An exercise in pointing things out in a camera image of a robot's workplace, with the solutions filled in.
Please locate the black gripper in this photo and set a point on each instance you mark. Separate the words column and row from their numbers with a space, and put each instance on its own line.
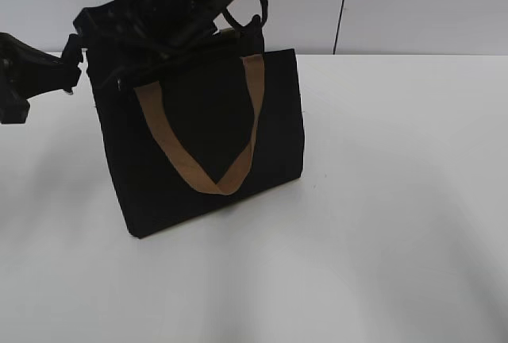
column 123, row 39

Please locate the tan front bag handle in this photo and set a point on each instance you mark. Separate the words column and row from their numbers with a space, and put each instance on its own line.
column 205, row 120

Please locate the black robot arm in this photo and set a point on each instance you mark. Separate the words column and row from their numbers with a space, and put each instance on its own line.
column 190, row 25

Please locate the black canvas tote bag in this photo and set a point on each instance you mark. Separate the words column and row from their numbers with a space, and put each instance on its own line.
column 150, row 192

